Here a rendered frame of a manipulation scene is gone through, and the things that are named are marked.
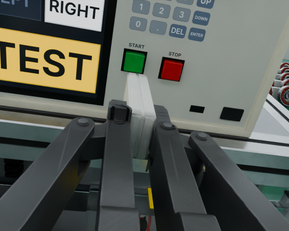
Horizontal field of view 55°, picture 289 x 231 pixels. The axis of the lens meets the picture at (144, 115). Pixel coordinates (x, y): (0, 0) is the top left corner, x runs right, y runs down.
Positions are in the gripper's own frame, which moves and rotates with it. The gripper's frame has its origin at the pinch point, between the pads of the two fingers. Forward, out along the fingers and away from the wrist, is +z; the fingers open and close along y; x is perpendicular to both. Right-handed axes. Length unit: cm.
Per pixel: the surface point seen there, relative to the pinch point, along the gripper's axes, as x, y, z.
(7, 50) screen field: -0.2, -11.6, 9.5
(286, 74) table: -32, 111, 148
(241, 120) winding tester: -4.1, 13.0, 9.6
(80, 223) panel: -36.3, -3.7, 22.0
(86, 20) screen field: 3.7, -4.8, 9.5
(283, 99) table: -37, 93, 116
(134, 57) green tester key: 1.2, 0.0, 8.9
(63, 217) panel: -35.1, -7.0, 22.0
